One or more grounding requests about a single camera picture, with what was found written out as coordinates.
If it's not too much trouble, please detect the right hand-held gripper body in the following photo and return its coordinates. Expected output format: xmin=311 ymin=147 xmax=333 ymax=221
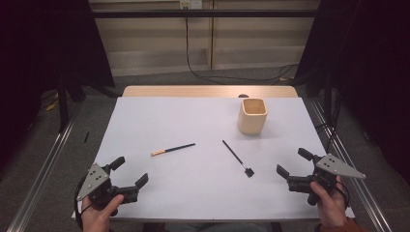
xmin=285 ymin=153 xmax=367 ymax=207

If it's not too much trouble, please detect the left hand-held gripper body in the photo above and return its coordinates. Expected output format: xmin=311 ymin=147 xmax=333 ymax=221
xmin=76 ymin=162 xmax=140 ymax=218

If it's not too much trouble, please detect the black brush with tan tip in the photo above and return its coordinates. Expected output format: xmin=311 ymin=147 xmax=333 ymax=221
xmin=150 ymin=142 xmax=196 ymax=158

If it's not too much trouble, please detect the black brush with square head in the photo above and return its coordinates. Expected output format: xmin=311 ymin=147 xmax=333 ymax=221
xmin=221 ymin=139 xmax=255 ymax=179

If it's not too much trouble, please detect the beige square cup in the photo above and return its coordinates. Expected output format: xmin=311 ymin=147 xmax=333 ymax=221
xmin=237 ymin=98 xmax=269 ymax=135

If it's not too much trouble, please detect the person's left hand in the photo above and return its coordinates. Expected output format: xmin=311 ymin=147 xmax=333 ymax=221
xmin=80 ymin=193 xmax=126 ymax=232

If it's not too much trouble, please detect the person's right hand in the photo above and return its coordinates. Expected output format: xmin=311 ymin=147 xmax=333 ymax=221
xmin=309 ymin=175 xmax=350 ymax=229

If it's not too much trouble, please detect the white table sheet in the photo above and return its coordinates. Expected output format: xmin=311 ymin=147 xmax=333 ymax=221
xmin=71 ymin=96 xmax=356 ymax=222

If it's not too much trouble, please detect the black curtain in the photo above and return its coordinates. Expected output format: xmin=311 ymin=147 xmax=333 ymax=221
xmin=294 ymin=0 xmax=410 ymax=185
xmin=0 ymin=0 xmax=115 ymax=168

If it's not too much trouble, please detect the black horizontal bar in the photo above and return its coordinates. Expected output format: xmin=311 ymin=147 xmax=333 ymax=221
xmin=91 ymin=9 xmax=320 ymax=18

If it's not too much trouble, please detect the left hand-held gripper cable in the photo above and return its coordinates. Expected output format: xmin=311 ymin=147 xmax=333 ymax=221
xmin=73 ymin=175 xmax=95 ymax=231

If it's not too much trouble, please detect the aluminium rail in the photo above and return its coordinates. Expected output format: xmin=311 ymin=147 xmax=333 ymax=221
xmin=308 ymin=98 xmax=393 ymax=232
xmin=6 ymin=105 xmax=85 ymax=232

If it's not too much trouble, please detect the black wall cable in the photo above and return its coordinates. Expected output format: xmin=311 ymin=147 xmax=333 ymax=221
xmin=185 ymin=15 xmax=301 ymax=85

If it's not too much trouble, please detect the white wall socket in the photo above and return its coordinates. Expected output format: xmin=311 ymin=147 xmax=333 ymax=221
xmin=179 ymin=0 xmax=203 ymax=10

